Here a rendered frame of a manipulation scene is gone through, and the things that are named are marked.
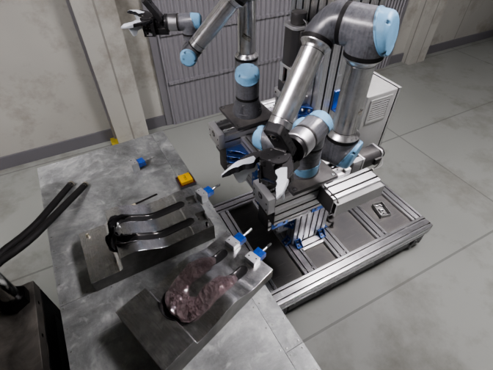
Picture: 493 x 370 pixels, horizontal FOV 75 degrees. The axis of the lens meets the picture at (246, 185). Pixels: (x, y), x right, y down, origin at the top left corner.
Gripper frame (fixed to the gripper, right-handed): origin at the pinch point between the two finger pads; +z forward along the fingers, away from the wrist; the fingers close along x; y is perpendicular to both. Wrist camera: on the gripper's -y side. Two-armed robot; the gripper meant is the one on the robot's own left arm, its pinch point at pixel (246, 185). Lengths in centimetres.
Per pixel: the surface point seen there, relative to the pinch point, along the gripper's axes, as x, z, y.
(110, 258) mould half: 62, 16, 52
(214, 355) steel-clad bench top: 9, 17, 65
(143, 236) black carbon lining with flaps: 55, 3, 48
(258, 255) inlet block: 17, -19, 57
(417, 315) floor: -42, -90, 153
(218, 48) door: 188, -195, 51
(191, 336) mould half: 16, 19, 56
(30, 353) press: 59, 53, 60
